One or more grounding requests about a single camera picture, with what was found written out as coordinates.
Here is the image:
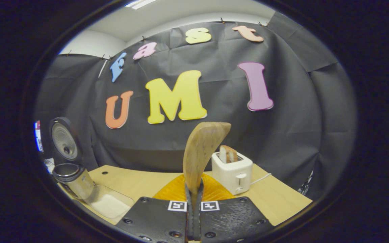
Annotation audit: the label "white toaster cable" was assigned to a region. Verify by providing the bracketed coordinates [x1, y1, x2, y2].
[250, 173, 272, 185]

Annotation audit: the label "silver rice cooker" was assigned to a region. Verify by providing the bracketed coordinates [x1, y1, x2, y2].
[48, 116, 96, 202]

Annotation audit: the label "black backdrop cloth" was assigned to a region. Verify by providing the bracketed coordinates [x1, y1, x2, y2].
[34, 12, 357, 199]

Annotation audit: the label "wooden spoon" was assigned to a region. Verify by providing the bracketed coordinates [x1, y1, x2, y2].
[183, 121, 232, 203]

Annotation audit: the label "ceiling light panel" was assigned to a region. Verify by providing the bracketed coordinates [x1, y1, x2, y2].
[125, 0, 158, 10]

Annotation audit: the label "clear plastic rice container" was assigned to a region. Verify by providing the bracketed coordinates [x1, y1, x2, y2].
[85, 184, 135, 220]

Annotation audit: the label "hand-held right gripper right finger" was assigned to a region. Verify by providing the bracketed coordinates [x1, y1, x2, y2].
[194, 173, 276, 243]

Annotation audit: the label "white toaster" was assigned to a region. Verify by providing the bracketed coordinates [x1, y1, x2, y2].
[211, 151, 253, 195]

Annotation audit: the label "toasted bread slice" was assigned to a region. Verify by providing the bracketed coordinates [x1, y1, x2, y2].
[218, 145, 238, 164]

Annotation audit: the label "computer monitor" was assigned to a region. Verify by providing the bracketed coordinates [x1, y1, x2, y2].
[34, 120, 44, 152]

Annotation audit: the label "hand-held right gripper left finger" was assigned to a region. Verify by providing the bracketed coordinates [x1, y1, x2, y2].
[115, 173, 194, 243]

